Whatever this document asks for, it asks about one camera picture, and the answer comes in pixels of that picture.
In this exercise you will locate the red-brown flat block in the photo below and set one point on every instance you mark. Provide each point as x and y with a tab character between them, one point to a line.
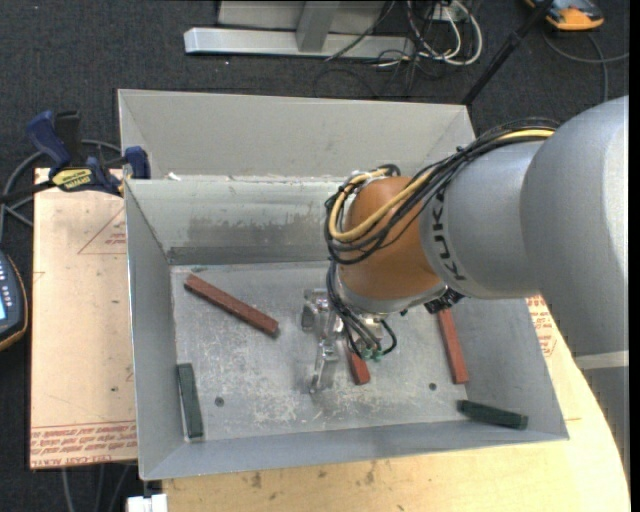
454	350
230	304
359	371

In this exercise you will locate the dark green flat block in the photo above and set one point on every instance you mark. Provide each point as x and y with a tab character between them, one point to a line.
190	400
492	415

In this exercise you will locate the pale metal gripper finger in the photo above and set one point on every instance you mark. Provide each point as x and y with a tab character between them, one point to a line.
325	367
315	312

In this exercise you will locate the brown cardboard board, red print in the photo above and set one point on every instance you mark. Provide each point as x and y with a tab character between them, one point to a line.
80	325

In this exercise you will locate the grey metal bin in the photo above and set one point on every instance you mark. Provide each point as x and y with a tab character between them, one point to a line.
250	360

